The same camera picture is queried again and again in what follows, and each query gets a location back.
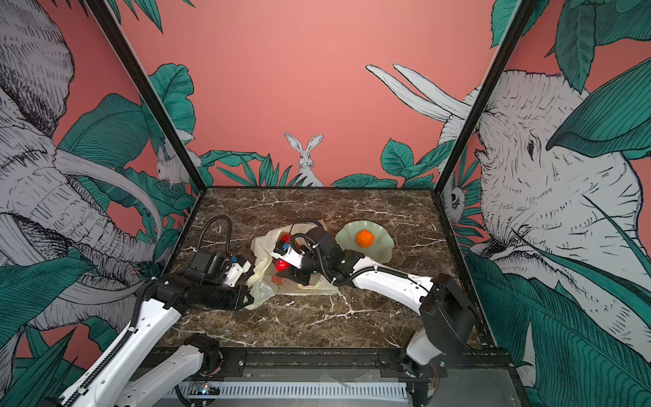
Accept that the black frame post left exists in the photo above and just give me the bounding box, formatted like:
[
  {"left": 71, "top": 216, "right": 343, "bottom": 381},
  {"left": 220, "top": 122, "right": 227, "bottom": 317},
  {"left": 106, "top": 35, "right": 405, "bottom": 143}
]
[{"left": 86, "top": 0, "right": 208, "bottom": 195}]

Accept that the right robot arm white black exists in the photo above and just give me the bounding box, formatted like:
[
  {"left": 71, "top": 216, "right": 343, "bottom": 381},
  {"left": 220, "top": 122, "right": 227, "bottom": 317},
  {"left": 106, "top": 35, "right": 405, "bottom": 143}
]
[{"left": 272, "top": 220, "right": 478, "bottom": 377}]

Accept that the black front mounting rail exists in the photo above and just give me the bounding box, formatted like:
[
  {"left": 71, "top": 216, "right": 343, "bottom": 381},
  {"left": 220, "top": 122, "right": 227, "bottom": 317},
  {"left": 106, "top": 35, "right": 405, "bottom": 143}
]
[{"left": 210, "top": 347, "right": 515, "bottom": 380}]

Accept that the translucent plastic fruit bag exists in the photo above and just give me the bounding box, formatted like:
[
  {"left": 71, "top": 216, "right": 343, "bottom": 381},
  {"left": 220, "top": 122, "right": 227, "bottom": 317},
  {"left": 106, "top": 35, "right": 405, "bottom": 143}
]
[{"left": 243, "top": 219, "right": 341, "bottom": 310}]

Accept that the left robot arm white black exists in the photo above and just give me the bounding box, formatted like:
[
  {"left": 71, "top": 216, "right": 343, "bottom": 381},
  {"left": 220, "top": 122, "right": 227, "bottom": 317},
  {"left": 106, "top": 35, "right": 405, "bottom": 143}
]
[{"left": 39, "top": 245, "right": 254, "bottom": 406}]

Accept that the white slotted cable duct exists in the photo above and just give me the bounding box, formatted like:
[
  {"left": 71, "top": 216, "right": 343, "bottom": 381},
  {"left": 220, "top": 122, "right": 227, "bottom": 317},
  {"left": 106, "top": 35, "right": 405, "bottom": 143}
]
[{"left": 179, "top": 382, "right": 410, "bottom": 402}]

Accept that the black frame post right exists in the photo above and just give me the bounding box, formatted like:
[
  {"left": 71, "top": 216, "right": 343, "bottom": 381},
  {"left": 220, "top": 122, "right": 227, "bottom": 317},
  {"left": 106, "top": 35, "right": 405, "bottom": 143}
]
[{"left": 433, "top": 0, "right": 539, "bottom": 194}]

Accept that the orange fruit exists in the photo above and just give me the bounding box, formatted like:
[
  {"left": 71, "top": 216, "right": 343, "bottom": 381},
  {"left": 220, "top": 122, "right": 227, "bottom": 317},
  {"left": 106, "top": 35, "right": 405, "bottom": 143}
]
[{"left": 355, "top": 230, "right": 375, "bottom": 249}]

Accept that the light green scalloped bowl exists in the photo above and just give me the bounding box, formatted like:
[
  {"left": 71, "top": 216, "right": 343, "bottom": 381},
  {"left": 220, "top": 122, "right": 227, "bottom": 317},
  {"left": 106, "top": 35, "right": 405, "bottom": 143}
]
[{"left": 335, "top": 220, "right": 394, "bottom": 264}]

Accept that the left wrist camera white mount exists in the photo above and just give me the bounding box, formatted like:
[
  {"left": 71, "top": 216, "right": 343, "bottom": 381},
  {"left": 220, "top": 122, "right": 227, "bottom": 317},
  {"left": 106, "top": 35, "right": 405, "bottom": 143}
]
[{"left": 224, "top": 256, "right": 251, "bottom": 287}]

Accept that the black frame post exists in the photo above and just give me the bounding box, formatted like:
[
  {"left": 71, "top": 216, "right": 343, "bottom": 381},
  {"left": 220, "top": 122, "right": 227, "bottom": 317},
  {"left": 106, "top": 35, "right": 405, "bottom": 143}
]
[
  {"left": 433, "top": 0, "right": 539, "bottom": 194},
  {"left": 86, "top": 0, "right": 208, "bottom": 195}
]

